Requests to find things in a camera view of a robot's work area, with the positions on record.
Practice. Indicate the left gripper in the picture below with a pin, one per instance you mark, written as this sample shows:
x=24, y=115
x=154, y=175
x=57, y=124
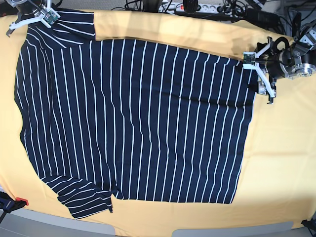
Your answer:
x=281, y=59

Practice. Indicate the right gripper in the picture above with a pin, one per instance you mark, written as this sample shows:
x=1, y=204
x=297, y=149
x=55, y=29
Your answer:
x=28, y=6

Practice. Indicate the navy white striped T-shirt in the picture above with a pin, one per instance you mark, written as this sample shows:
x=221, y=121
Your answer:
x=129, y=118

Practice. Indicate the black power adapter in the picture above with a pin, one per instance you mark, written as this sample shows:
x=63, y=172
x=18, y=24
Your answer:
x=261, y=18

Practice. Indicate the yellow table cloth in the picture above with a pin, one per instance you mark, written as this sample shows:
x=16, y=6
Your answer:
x=278, y=176

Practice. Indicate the white power strip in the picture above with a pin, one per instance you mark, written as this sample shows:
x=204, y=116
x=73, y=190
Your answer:
x=178, y=7

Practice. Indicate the black clamp right corner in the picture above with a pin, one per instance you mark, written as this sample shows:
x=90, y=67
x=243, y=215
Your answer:
x=310, y=225

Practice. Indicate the red black clamp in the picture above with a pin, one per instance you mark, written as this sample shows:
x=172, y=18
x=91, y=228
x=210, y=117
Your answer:
x=7, y=204

